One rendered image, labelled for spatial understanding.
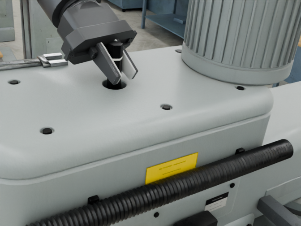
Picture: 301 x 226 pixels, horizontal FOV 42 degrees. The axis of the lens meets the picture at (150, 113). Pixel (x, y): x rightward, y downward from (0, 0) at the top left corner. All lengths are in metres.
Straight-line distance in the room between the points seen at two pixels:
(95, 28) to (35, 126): 0.17
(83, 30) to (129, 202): 0.25
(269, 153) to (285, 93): 0.35
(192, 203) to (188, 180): 0.12
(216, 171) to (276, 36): 0.23
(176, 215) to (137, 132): 0.21
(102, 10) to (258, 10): 0.23
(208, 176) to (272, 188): 0.29
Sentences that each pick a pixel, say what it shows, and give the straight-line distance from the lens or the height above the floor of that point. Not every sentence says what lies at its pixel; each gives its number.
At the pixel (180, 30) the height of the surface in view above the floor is 0.23.
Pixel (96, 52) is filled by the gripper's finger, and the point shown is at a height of 1.94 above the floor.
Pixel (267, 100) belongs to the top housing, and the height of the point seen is 1.88.
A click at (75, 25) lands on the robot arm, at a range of 0.58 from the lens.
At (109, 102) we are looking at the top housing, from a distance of 0.55.
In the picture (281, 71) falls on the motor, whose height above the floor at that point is 1.91.
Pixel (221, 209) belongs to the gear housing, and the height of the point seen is 1.66.
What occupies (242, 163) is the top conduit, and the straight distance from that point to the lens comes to 0.62.
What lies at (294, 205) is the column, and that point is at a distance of 0.99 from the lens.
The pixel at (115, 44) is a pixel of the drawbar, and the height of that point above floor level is 1.96.
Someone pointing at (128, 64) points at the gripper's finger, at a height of 1.93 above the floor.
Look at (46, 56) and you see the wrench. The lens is 0.68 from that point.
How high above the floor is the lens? 2.15
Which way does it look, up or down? 29 degrees down
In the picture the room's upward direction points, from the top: 6 degrees clockwise
